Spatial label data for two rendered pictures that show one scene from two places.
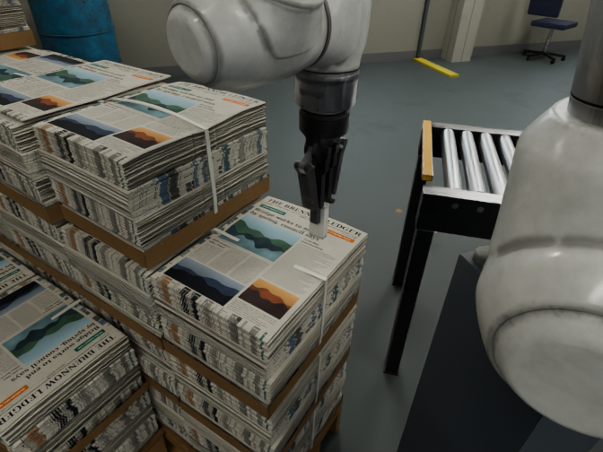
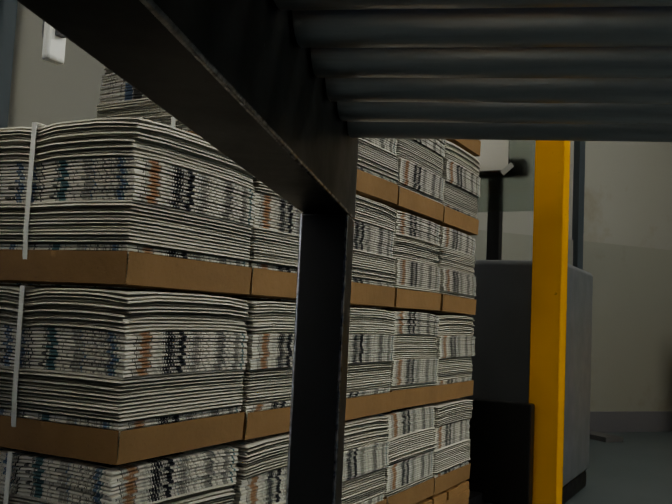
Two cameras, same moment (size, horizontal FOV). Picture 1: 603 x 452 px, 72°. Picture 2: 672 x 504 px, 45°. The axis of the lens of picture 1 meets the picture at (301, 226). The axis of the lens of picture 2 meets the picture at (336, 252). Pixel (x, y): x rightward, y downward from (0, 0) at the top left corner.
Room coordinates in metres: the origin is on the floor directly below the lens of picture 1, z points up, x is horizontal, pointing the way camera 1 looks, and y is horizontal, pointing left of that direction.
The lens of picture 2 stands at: (0.93, -1.20, 0.57)
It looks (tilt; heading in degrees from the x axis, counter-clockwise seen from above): 5 degrees up; 86
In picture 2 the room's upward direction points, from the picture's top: 3 degrees clockwise
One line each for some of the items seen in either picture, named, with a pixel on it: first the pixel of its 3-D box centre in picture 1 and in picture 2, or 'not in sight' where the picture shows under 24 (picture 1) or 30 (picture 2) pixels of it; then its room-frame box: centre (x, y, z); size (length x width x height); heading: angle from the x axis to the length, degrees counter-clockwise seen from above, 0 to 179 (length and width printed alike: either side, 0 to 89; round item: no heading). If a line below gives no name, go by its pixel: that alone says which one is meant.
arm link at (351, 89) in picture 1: (326, 87); not in sight; (0.60, -0.03, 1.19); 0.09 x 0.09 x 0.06
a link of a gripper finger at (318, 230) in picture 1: (317, 220); (52, 38); (0.59, -0.03, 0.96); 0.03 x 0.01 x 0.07; 58
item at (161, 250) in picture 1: (133, 217); not in sight; (0.73, 0.37, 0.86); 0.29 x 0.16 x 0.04; 56
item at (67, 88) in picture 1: (71, 84); not in sight; (0.98, 0.55, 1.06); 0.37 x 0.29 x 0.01; 146
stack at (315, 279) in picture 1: (157, 305); (248, 394); (0.89, 0.44, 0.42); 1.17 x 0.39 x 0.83; 58
